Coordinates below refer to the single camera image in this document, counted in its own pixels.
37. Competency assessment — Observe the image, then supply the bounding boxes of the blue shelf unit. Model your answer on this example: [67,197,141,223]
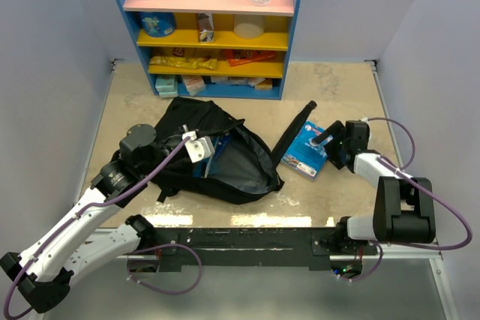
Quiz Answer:
[115,0,301,100]

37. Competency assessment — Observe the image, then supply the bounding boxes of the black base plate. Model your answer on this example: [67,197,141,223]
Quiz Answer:
[138,227,377,272]

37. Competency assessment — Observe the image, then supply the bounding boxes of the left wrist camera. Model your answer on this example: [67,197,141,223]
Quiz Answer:
[181,124,215,163]

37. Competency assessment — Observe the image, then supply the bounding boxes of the small carton box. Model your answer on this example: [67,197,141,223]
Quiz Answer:
[196,13,215,43]

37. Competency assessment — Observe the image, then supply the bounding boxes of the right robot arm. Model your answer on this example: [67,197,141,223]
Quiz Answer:
[310,121,436,255]

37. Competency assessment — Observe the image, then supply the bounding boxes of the white round container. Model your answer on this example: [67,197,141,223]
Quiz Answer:
[233,14,266,39]

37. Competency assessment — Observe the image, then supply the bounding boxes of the light blue hardcover book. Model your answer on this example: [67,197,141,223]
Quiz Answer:
[193,132,233,178]

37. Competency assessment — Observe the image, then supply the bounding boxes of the teal tissue pack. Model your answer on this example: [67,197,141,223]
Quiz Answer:
[155,74,178,98]

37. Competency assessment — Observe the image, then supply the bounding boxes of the blue children's book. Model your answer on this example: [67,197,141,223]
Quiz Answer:
[282,121,332,179]

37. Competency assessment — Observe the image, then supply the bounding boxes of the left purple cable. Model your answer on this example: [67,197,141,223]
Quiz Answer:
[1,136,203,319]

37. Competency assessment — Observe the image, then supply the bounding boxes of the yellow soap pack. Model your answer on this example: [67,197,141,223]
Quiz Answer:
[255,79,273,91]

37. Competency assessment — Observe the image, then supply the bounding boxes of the orange snack box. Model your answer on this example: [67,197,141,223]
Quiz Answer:
[223,49,276,67]

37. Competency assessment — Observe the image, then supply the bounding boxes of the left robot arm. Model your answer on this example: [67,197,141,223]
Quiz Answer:
[1,124,197,319]

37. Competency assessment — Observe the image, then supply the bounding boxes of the white wrapped packs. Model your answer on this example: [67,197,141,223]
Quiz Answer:
[210,76,266,87]

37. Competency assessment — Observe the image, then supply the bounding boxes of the blue round can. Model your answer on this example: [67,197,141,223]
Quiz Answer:
[140,12,176,37]

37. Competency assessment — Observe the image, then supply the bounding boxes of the pink tissue pack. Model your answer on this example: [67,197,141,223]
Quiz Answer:
[181,75,206,96]

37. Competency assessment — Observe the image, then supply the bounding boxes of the black backpack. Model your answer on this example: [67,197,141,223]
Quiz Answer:
[110,96,318,205]

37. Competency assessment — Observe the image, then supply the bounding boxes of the yellow chips bag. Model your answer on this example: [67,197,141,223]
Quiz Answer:
[149,47,220,70]

